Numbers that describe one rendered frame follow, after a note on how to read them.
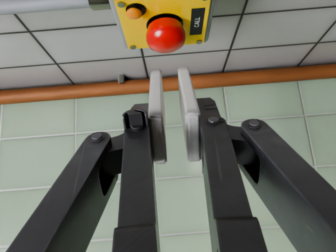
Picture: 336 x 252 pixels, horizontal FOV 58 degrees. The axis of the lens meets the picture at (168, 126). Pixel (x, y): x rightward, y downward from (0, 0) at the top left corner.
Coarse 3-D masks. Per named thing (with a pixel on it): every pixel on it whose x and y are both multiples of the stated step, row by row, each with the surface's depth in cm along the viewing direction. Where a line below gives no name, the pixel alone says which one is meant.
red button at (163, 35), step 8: (152, 24) 29; (160, 24) 29; (168, 24) 29; (176, 24) 29; (152, 32) 29; (160, 32) 29; (168, 32) 29; (176, 32) 29; (184, 32) 30; (152, 40) 30; (160, 40) 29; (168, 40) 29; (176, 40) 30; (184, 40) 30; (152, 48) 31; (160, 48) 30; (168, 48) 30; (176, 48) 31
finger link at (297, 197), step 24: (264, 144) 13; (288, 144) 12; (240, 168) 15; (264, 168) 12; (288, 168) 11; (312, 168) 11; (264, 192) 13; (288, 192) 11; (312, 192) 10; (288, 216) 11; (312, 216) 10; (312, 240) 10
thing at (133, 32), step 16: (112, 0) 27; (128, 0) 27; (144, 0) 27; (160, 0) 27; (176, 0) 28; (192, 0) 28; (208, 0) 28; (144, 16) 30; (160, 16) 30; (176, 16) 30; (192, 16) 30; (208, 16) 31; (128, 32) 32; (144, 32) 32; (192, 32) 33; (208, 32) 34; (128, 48) 35
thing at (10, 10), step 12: (0, 0) 31; (12, 0) 31; (24, 0) 31; (36, 0) 31; (48, 0) 31; (60, 0) 31; (72, 0) 31; (84, 0) 31; (96, 0) 31; (108, 0) 31; (0, 12) 32; (12, 12) 32; (24, 12) 32
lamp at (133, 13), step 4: (128, 8) 28; (132, 8) 28; (136, 8) 28; (128, 12) 28; (132, 12) 28; (136, 12) 28; (140, 12) 28; (128, 16) 28; (132, 16) 28; (136, 16) 28; (140, 16) 28
